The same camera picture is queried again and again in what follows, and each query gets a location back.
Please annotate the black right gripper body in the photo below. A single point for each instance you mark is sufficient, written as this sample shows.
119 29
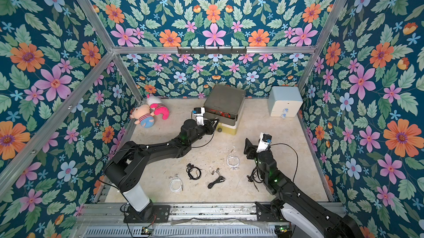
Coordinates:
251 150

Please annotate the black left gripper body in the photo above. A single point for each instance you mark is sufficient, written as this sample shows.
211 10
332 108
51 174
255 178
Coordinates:
203 130

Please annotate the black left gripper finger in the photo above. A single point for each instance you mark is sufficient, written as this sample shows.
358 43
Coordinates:
212 122
216 128

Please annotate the grey top drawer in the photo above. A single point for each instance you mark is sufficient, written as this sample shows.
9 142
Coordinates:
224 117

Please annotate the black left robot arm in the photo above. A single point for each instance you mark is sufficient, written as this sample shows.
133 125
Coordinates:
125 168

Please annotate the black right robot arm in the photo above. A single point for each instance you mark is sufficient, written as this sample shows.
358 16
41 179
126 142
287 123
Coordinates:
292 204

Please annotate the black coiled earphones right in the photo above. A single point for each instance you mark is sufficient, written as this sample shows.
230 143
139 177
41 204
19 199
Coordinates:
255 178

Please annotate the black coiled earphones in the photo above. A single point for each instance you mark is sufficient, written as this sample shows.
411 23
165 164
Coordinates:
255 178
193 172

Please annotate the white earphones centre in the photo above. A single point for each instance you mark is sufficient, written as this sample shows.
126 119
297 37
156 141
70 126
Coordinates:
232 160

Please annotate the three-drawer mini cabinet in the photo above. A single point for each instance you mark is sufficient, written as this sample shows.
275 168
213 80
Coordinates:
227 99

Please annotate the black bundled earphones centre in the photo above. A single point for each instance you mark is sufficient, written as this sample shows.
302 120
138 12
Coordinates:
219 179

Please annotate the black coiled earphones left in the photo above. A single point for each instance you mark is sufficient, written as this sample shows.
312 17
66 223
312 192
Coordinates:
193 172

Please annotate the light blue small cabinet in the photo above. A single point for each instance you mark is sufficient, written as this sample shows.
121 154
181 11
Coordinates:
284 101

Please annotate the pink white plush toy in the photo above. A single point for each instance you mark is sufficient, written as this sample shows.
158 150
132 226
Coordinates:
157 107

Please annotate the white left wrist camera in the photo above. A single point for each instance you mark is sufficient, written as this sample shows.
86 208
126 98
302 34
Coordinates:
199 115

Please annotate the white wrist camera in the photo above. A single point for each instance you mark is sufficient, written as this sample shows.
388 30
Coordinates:
264 143
199 115

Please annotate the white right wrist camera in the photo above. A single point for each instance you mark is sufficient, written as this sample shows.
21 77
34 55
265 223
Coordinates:
264 143

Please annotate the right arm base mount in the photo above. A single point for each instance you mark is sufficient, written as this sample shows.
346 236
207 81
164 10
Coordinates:
268 212

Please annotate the black hook rail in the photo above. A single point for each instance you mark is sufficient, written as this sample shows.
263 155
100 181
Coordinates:
211 50

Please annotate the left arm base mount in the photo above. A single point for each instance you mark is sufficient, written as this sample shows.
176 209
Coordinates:
152 213

